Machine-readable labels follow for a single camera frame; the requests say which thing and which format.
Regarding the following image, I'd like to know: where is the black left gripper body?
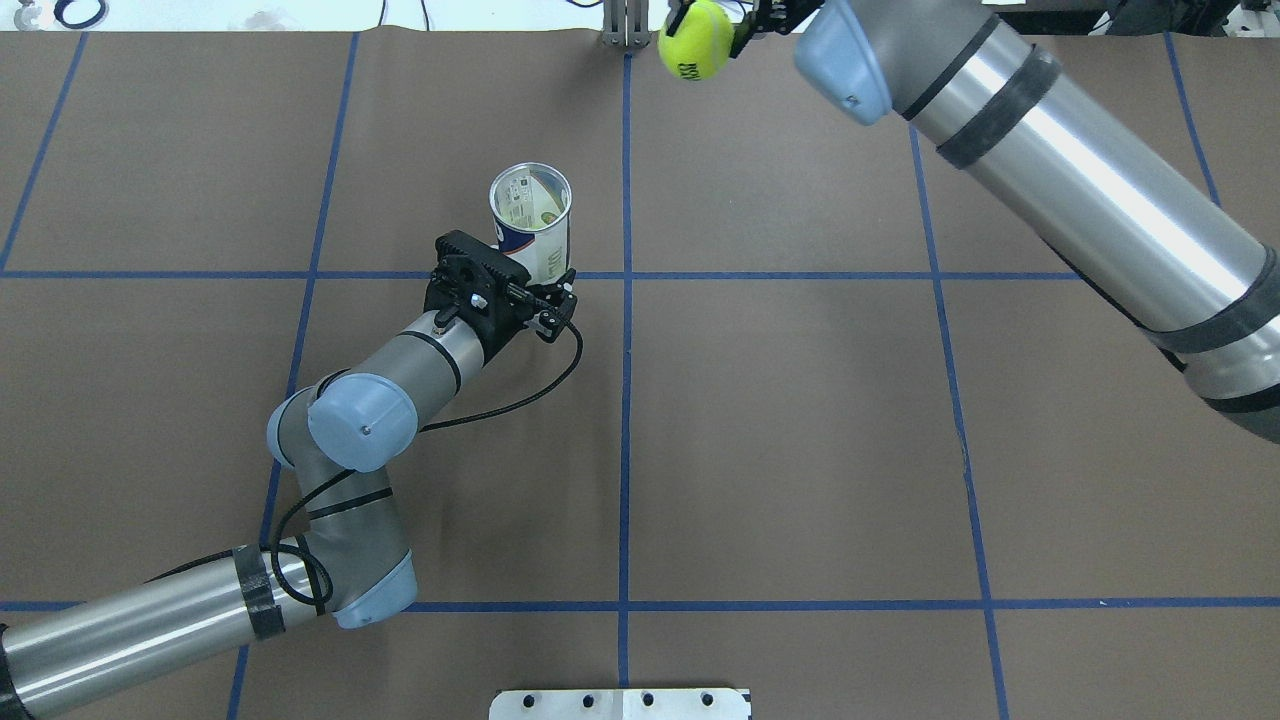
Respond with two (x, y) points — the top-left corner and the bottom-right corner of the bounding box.
(466, 281), (536, 363)

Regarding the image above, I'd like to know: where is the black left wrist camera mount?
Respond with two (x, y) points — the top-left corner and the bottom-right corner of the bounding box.
(422, 231), (531, 314)

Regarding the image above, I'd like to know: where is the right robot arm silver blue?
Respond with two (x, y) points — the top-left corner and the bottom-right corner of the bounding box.
(655, 1), (1279, 442)

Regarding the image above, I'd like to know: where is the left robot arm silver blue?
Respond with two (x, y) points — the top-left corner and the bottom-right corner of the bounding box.
(3, 256), (584, 719)

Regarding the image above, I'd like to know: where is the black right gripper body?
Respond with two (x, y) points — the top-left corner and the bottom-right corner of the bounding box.
(751, 0), (826, 33)

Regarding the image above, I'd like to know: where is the Wilson tennis ball can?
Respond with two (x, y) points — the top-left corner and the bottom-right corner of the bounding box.
(488, 161), (573, 284)

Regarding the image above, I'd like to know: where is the white pedestal column base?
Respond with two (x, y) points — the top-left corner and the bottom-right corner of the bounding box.
(488, 687), (754, 719)

